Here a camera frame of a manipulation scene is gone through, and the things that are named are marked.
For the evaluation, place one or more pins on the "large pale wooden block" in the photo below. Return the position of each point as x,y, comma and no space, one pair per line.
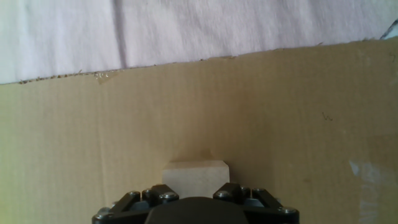
196,177

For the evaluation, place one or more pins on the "brown cardboard sheet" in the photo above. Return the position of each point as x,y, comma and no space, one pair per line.
155,124

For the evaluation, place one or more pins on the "marble print cloth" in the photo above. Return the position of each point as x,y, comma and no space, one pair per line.
186,28

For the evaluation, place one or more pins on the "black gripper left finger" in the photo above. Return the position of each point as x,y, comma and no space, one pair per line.
130,203

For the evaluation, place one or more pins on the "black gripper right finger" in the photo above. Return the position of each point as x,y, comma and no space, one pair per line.
264,205

